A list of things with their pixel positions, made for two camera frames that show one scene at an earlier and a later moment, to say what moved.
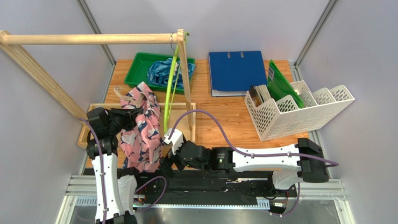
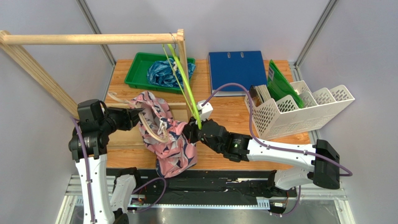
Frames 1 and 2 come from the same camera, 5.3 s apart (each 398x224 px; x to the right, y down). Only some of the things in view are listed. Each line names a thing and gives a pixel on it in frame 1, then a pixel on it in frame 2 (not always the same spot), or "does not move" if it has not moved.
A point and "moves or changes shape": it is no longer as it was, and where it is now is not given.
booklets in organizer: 259,94 does not move
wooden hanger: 137,103 to 145,127
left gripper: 125,115 does not move
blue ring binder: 232,73 does not move
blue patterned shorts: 159,72 does not move
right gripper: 173,155 to 195,134
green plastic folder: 279,86 does not move
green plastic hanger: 172,82 to 185,82
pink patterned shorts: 142,145 moves or changes shape
